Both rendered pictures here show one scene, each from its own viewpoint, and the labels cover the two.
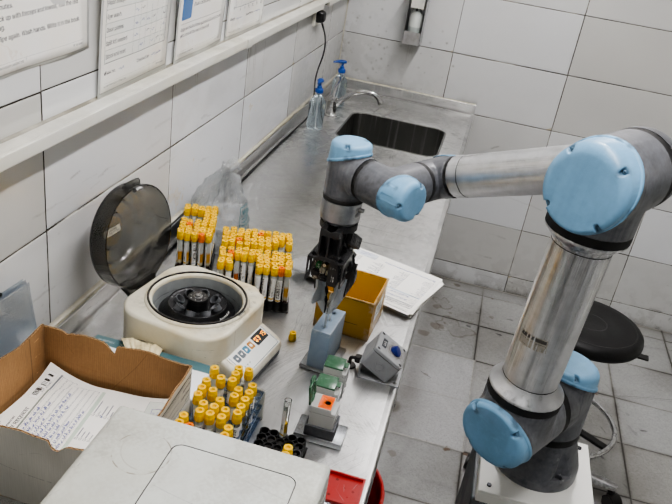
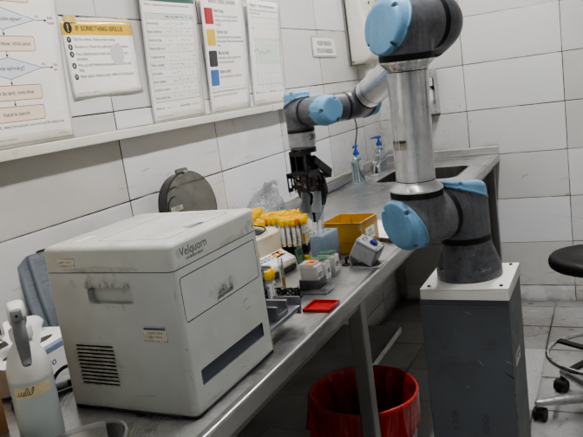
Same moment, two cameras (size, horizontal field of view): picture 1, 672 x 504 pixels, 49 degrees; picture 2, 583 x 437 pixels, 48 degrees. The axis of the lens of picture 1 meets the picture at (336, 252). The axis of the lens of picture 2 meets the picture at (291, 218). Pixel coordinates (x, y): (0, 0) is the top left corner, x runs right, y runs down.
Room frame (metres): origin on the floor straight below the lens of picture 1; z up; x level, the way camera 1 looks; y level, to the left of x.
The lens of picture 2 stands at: (-0.53, -0.48, 1.38)
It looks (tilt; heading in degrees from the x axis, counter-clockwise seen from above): 11 degrees down; 17
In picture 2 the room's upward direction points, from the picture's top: 8 degrees counter-clockwise
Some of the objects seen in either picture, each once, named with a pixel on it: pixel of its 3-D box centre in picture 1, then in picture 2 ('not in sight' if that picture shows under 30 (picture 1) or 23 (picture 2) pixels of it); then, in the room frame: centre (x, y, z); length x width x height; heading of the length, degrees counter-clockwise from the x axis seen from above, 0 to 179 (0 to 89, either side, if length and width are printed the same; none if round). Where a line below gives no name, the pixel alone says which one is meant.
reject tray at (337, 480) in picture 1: (342, 489); (321, 305); (0.91, -0.08, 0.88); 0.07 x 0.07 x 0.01; 81
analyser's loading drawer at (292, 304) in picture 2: not in sight; (266, 317); (0.73, 0.00, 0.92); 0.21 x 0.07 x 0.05; 171
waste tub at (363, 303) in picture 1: (351, 301); (350, 233); (1.44, -0.05, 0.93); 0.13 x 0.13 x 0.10; 77
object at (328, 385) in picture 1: (326, 395); (319, 270); (1.11, -0.03, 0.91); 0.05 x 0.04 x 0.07; 81
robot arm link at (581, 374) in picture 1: (555, 389); (460, 206); (1.03, -0.41, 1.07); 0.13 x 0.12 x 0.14; 138
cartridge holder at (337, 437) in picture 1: (321, 427); (313, 284); (1.04, -0.03, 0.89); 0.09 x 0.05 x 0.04; 81
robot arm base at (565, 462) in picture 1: (540, 440); (467, 253); (1.03, -0.41, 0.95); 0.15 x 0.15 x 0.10
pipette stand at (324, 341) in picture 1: (326, 340); (325, 249); (1.27, -0.01, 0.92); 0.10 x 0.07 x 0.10; 165
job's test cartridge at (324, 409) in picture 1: (323, 415); (311, 274); (1.04, -0.03, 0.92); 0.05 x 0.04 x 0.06; 81
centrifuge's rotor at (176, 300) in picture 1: (197, 309); not in sight; (1.25, 0.26, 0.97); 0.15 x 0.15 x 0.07
